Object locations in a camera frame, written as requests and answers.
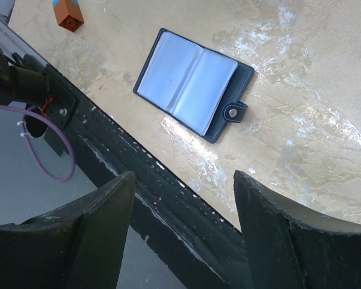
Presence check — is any aluminium left frame rail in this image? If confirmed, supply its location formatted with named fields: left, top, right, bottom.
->
left=0, top=14, right=48, bottom=67

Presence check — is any blue leather card holder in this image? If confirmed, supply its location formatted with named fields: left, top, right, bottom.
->
left=133, top=28, right=255, bottom=144

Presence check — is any orange blue toy brick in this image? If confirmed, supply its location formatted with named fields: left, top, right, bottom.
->
left=52, top=0, right=84, bottom=33

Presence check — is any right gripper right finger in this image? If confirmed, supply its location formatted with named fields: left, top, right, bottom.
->
left=233, top=170, right=361, bottom=288

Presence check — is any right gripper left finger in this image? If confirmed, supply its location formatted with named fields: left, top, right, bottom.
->
left=0, top=172, right=136, bottom=288

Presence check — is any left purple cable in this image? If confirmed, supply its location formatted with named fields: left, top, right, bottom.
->
left=0, top=101, right=76, bottom=183

